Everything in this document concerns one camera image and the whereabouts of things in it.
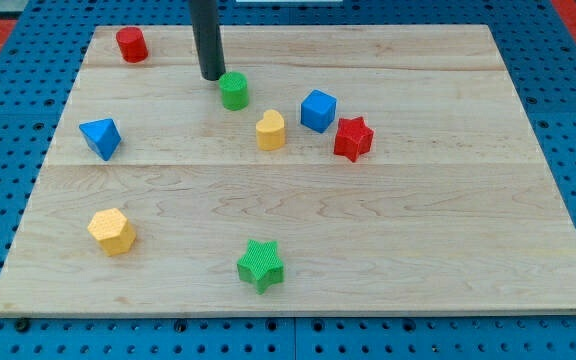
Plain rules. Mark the red star block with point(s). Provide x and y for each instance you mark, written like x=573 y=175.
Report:
x=353 y=138

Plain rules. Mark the light wooden board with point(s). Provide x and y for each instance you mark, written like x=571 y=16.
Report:
x=453 y=211

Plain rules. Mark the red cylinder block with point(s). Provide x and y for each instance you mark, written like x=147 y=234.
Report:
x=132 y=44

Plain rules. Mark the yellow hexagon block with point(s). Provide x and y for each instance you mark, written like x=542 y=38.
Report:
x=112 y=231

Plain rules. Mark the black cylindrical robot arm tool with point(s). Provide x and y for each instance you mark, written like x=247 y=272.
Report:
x=207 y=36

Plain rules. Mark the blue cube block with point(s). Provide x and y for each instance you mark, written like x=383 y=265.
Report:
x=317 y=111

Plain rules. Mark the green cylinder block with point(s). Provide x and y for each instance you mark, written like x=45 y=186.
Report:
x=234 y=90

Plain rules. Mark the blue triangle block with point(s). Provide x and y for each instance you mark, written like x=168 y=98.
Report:
x=102 y=137

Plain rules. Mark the yellow heart block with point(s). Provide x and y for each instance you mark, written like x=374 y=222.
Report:
x=270 y=131

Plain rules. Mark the green star block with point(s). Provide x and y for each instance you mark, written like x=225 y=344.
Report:
x=261 y=265

